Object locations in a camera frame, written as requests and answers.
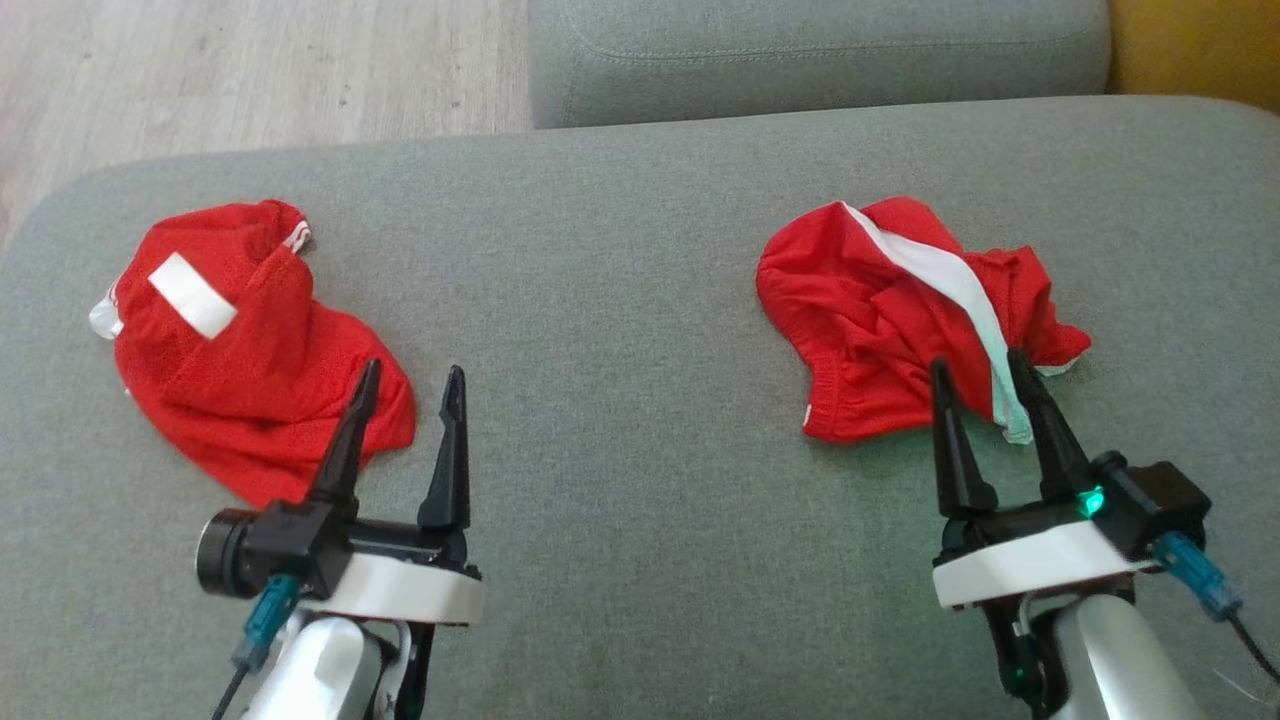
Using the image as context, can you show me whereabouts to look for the red mesh jersey white trim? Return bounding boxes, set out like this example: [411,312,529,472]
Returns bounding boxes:
[88,199,418,510]

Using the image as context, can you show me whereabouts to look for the right cable blue connector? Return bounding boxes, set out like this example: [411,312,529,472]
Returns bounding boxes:
[1150,530,1280,685]

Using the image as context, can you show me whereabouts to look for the left cable blue connector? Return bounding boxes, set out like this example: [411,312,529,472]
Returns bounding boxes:
[208,573,302,720]

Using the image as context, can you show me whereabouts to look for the cable blue connector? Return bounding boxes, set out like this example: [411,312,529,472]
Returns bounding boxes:
[1150,530,1280,685]
[208,573,302,720]

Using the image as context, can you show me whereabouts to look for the large grey sofa seat cushion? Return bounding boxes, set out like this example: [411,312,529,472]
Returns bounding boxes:
[0,95,1280,720]

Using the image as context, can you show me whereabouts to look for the wide yellow sofa backrest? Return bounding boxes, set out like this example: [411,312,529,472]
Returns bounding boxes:
[1107,0,1280,114]

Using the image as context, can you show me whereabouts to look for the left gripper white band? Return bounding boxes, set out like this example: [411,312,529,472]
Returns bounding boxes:
[298,357,487,628]

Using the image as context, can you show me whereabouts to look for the red shorts white stripe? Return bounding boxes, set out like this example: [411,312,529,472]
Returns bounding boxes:
[756,196,1094,447]

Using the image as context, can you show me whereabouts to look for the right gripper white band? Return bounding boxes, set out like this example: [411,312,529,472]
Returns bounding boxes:
[930,349,1163,612]

